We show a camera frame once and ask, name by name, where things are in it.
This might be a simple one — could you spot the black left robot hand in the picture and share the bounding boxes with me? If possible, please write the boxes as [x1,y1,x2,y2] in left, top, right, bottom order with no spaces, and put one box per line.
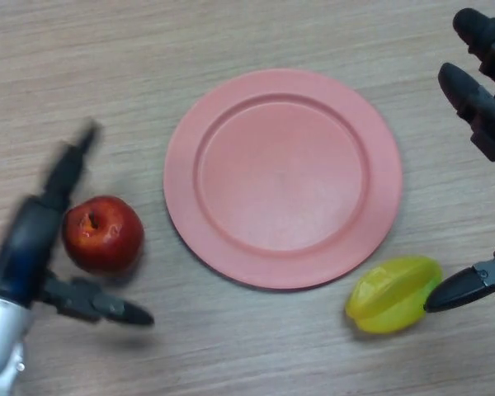
[0,118,156,328]

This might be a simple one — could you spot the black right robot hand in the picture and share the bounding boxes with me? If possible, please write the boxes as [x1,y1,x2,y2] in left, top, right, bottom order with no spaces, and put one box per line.
[424,7,495,314]

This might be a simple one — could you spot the red apple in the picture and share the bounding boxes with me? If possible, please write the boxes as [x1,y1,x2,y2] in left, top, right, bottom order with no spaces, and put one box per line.
[61,196,145,276]

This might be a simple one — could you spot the pink round plate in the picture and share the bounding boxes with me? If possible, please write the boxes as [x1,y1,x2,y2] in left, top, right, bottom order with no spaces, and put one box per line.
[163,68,404,291]

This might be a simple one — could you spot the yellow green starfruit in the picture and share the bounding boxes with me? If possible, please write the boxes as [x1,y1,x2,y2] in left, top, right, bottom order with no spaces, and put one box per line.
[345,255,444,334]

